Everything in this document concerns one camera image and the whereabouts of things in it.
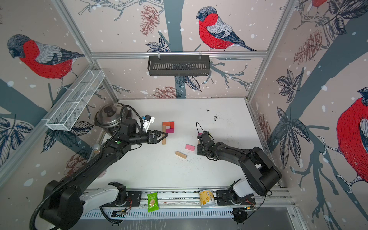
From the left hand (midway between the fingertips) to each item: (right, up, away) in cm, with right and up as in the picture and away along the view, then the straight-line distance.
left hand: (165, 133), depth 75 cm
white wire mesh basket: (-51, +8, -4) cm, 52 cm away
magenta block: (-1, -2, +25) cm, 25 cm away
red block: (0, +1, +28) cm, 28 cm away
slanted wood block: (+8, -16, +14) cm, 23 cm away
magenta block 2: (+20, -3, +17) cm, 27 cm away
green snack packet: (-6, -36, -4) cm, 36 cm away
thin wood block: (-5, -1, +26) cm, 26 cm away
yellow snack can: (+21, -30, -7) cm, 38 cm away
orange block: (-5, +2, +28) cm, 29 cm away
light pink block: (+13, -12, +17) cm, 25 cm away
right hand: (+21, -12, +17) cm, 29 cm away
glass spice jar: (-41, -10, +6) cm, 43 cm away
